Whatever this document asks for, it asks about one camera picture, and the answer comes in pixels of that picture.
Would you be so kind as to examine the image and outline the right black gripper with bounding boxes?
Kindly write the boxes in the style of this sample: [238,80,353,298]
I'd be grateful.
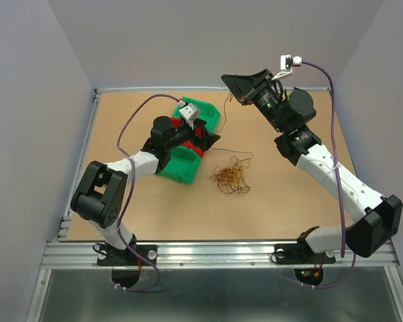
[221,69,289,133]

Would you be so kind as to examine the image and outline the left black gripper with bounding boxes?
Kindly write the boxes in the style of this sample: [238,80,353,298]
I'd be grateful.
[165,117,220,152]

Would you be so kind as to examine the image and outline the thin dark brown cable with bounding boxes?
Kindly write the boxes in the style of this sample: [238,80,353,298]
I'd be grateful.
[206,92,255,168]

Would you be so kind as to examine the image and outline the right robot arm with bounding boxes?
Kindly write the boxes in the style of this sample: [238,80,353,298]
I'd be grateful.
[221,69,403,262]

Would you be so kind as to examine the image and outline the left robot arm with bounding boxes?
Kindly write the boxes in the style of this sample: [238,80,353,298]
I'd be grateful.
[71,116,220,264]

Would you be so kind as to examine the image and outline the far green plastic bin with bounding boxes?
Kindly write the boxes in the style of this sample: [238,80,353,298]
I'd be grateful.
[182,97,221,133]

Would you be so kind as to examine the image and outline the green plastic bin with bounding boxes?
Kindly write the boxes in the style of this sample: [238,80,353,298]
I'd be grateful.
[158,146,202,184]
[182,97,221,133]

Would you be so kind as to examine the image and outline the near green plastic bin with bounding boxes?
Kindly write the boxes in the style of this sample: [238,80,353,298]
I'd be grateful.
[158,146,202,184]

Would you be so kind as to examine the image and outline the red plastic bin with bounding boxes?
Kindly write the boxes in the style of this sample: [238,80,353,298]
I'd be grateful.
[171,117,205,158]

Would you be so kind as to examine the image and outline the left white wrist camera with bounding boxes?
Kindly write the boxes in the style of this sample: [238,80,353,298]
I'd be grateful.
[178,103,201,121]

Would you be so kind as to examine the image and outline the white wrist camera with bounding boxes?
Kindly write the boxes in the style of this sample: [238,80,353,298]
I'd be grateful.
[273,54,302,79]
[178,103,201,121]

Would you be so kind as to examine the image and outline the tangled red yellow cable bundle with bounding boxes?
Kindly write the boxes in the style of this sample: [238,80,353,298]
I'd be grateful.
[210,160,252,195]

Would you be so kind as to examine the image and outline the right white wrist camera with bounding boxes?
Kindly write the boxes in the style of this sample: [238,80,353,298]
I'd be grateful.
[273,54,302,79]

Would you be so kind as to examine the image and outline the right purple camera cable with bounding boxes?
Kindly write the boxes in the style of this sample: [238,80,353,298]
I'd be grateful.
[300,60,357,290]

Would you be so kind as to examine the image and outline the aluminium front mounting rail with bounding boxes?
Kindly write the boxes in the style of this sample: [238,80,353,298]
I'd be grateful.
[40,238,400,270]

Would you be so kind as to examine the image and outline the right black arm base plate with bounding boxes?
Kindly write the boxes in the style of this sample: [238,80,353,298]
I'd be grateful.
[270,244,336,265]

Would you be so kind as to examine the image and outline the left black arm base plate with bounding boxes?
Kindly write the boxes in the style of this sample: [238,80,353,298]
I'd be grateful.
[92,243,158,266]

